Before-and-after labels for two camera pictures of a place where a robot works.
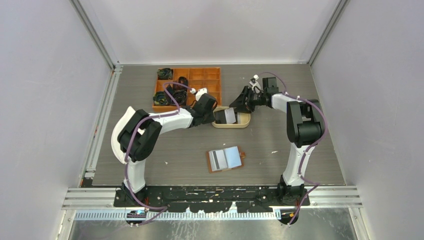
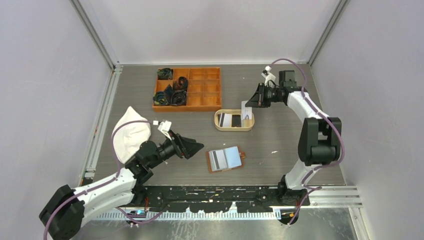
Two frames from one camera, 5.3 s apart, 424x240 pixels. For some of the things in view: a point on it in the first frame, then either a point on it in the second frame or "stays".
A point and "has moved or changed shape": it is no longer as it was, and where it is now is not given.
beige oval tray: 245,119 has moved or changed shape
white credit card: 218,160 stays
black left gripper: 211,120 -> 185,149
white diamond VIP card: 230,115 -> 246,112
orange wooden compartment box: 209,78 stays
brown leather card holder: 225,159 stays
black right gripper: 242,105 -> 257,100
